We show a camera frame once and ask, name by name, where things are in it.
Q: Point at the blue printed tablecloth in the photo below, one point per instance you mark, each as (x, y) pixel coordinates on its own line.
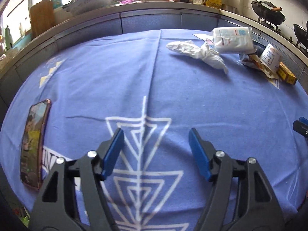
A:
(134, 82)

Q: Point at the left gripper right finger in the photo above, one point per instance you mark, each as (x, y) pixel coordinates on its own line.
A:
(241, 196)

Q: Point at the yellow red seasoning box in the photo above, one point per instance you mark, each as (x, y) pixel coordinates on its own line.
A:
(286, 74)

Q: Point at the black frying pan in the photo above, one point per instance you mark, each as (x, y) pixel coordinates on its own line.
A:
(301, 35)

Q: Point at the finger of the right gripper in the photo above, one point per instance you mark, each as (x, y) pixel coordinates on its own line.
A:
(301, 126)

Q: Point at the white tissue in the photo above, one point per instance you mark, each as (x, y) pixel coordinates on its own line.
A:
(204, 53)

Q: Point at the black wok with spatula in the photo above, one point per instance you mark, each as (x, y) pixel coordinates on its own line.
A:
(268, 11)

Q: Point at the orange snack wrapper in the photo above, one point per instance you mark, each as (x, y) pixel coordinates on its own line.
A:
(253, 61)

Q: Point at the smartphone in red case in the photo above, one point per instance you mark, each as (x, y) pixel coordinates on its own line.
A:
(35, 144)

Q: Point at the dark blue milk carton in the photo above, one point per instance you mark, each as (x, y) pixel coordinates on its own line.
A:
(259, 48)

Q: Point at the white enamel basin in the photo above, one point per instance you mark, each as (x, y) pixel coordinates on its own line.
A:
(82, 6)

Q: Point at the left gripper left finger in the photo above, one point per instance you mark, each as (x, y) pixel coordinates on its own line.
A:
(71, 197)

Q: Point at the white yogurt cup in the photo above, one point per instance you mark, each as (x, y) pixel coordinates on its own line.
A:
(271, 58)

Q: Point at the wooden cutting board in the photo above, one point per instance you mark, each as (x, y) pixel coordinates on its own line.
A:
(42, 17)

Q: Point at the white tissue pack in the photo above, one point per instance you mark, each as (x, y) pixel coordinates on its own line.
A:
(233, 40)

